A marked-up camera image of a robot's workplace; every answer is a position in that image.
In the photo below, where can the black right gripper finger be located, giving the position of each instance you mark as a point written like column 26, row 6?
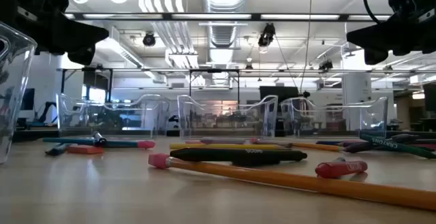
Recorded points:
column 378, row 43
column 378, row 31

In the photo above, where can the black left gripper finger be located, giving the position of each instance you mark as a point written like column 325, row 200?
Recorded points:
column 85, row 31
column 81, row 43

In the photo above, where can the blue pencil pink eraser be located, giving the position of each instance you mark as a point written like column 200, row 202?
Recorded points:
column 68, row 140

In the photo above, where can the green crayon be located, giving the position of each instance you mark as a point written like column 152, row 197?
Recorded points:
column 385, row 143

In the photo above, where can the purple pen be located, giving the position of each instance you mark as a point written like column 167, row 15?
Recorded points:
column 359, row 147

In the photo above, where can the yellow pencil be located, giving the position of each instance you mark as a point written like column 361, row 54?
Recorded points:
column 221, row 146

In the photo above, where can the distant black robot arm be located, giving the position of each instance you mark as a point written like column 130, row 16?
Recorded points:
column 47, row 110

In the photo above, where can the clear plastic bin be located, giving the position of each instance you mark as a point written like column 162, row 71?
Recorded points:
column 17, row 81
column 112, row 125
column 225, row 128
column 334, row 128

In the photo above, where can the black ceiling spotlight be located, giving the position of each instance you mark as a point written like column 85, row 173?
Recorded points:
column 266, row 36
column 148, row 40

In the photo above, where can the dark grey crayon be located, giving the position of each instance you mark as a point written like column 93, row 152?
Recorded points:
column 408, row 138

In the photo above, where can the orange red eraser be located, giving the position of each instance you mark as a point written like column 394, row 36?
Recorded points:
column 85, row 149

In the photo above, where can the blue crayon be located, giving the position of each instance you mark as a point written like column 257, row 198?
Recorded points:
column 58, row 149

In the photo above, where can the black overhead crossbar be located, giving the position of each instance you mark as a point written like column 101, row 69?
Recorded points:
column 256, row 16

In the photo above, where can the red crayon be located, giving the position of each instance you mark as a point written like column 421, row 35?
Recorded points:
column 340, row 169

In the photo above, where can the light blue pen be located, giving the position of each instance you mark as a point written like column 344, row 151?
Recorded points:
column 221, row 141

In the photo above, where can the orange pencil pink eraser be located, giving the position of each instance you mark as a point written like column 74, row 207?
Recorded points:
column 272, row 178

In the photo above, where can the thick black pen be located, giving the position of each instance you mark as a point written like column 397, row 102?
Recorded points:
column 238, row 154

